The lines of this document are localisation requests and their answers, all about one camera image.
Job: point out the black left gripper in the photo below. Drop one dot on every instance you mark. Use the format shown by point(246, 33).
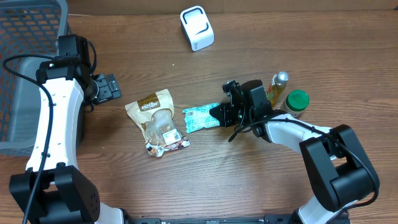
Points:
point(110, 89)

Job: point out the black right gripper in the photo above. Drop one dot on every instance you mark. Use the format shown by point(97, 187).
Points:
point(226, 118)

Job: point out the teal white snack packet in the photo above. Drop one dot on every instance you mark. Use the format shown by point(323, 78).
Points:
point(197, 118)

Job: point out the beige brown paper pouch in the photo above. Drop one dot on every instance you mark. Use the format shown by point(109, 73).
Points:
point(153, 115)

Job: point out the brown patterned snack packet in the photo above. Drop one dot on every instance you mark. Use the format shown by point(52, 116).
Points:
point(169, 144)

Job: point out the clear bottle yellow liquid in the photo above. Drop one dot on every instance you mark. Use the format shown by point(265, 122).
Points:
point(277, 86)

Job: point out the green lid white jar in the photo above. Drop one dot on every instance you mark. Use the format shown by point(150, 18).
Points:
point(295, 103)

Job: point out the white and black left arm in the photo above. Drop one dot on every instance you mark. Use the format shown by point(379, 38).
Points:
point(52, 189)

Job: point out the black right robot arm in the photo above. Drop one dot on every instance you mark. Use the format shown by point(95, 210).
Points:
point(340, 173)

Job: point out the white barcode scanner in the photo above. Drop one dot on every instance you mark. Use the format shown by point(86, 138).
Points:
point(197, 28)

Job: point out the grey plastic mesh basket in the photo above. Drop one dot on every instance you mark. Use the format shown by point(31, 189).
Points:
point(30, 28)

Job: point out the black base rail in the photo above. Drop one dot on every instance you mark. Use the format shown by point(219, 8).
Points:
point(217, 221)

